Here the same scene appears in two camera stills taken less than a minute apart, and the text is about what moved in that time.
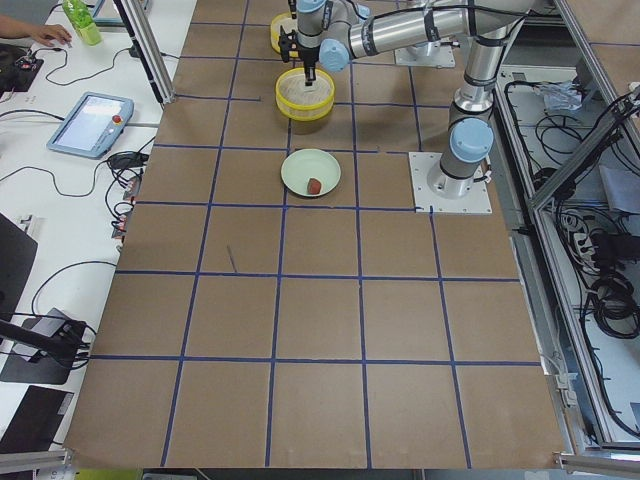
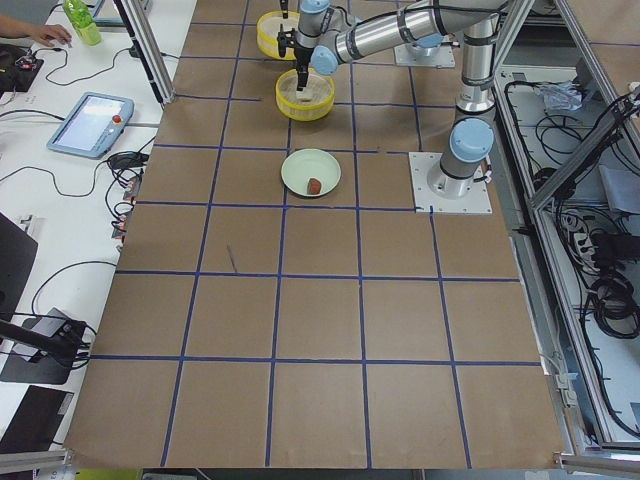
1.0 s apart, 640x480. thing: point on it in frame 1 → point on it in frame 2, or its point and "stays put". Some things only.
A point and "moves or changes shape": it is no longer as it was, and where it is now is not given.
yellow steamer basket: (288, 24) moves or changes shape
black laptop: (17, 252) stays put
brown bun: (313, 186) stays put
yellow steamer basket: (298, 101) stays put
